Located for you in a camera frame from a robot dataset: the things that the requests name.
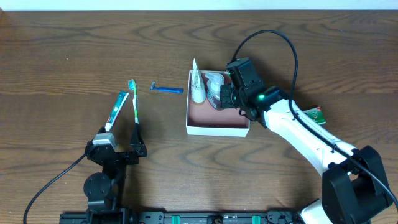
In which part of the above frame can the white cardboard box pink inside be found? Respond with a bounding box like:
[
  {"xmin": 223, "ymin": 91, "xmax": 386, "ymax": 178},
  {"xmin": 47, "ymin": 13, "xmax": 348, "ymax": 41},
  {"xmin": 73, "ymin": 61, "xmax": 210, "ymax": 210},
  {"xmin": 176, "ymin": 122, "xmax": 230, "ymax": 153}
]
[{"xmin": 185, "ymin": 70, "xmax": 250, "ymax": 138}]

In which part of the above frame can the green Dettol soap box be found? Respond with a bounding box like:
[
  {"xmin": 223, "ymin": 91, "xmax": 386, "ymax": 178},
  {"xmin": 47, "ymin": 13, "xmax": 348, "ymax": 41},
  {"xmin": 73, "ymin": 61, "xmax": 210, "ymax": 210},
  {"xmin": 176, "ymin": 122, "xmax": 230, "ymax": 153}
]
[{"xmin": 303, "ymin": 107, "xmax": 326, "ymax": 125}]

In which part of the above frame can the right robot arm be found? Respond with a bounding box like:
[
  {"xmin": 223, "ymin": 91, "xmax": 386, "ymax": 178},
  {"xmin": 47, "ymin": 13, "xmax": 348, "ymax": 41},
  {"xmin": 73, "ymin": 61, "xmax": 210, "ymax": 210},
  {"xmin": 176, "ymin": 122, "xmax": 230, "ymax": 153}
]
[{"xmin": 220, "ymin": 83, "xmax": 397, "ymax": 223}]

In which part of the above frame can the white Pantene tube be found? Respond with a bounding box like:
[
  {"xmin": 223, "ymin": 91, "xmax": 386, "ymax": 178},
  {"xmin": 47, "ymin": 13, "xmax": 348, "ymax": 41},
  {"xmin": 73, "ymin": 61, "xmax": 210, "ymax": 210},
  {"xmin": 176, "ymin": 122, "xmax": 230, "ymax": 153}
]
[{"xmin": 191, "ymin": 59, "xmax": 206, "ymax": 104}]

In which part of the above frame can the black cable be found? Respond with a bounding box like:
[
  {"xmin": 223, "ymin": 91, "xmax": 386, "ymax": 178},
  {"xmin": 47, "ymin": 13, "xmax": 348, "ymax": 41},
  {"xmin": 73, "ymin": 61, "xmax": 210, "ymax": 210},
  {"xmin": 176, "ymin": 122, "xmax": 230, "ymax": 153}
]
[
  {"xmin": 229, "ymin": 29, "xmax": 398, "ymax": 212},
  {"xmin": 22, "ymin": 152, "xmax": 90, "ymax": 224}
]

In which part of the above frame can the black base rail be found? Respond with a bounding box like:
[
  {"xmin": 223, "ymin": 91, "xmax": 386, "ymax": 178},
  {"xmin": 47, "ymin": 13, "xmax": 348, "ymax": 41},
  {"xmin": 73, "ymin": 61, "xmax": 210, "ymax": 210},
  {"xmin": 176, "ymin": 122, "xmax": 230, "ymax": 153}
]
[{"xmin": 59, "ymin": 210, "xmax": 303, "ymax": 224}]

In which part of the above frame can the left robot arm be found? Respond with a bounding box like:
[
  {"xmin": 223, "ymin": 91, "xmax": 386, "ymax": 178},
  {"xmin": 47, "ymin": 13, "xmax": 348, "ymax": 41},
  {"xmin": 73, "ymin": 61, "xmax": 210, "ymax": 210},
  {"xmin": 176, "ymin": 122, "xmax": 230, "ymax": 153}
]
[{"xmin": 83, "ymin": 123, "xmax": 147, "ymax": 223}]

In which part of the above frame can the clear pump bottle dark liquid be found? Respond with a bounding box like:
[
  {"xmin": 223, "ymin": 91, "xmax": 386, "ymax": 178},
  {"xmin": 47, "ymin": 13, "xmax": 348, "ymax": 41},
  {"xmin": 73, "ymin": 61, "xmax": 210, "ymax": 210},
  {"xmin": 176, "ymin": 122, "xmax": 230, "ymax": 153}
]
[{"xmin": 205, "ymin": 73, "xmax": 224, "ymax": 111}]

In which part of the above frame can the blue disposable razor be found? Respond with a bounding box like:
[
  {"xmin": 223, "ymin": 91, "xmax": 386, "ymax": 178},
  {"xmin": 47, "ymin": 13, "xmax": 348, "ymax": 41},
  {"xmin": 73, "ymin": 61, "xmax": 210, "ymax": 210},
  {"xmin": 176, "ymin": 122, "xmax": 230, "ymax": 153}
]
[{"xmin": 150, "ymin": 81, "xmax": 184, "ymax": 94}]

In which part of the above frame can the left black cable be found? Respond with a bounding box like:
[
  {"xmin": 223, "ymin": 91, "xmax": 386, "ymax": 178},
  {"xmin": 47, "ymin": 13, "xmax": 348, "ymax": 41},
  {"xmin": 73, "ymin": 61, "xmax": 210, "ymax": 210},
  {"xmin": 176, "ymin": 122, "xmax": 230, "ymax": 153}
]
[{"xmin": 22, "ymin": 152, "xmax": 90, "ymax": 224}]

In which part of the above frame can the green white toothpaste tube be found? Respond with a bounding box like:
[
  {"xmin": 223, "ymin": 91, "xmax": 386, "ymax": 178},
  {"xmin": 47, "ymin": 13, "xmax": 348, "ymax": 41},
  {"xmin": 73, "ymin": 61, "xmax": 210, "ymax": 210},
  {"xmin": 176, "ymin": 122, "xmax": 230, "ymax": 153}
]
[{"xmin": 104, "ymin": 91, "xmax": 129, "ymax": 131}]

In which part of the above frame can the right black cable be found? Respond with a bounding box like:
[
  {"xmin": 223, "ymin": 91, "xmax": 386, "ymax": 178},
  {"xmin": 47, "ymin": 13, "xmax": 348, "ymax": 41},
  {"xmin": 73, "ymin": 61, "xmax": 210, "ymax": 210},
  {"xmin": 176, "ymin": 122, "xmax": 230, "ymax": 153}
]
[{"xmin": 229, "ymin": 29, "xmax": 398, "ymax": 212}]

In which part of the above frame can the green white toothbrush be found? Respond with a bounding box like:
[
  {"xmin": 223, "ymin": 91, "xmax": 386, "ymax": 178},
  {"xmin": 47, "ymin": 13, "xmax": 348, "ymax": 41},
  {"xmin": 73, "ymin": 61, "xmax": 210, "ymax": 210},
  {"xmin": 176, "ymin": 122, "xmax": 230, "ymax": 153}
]
[{"xmin": 128, "ymin": 79, "xmax": 139, "ymax": 124}]

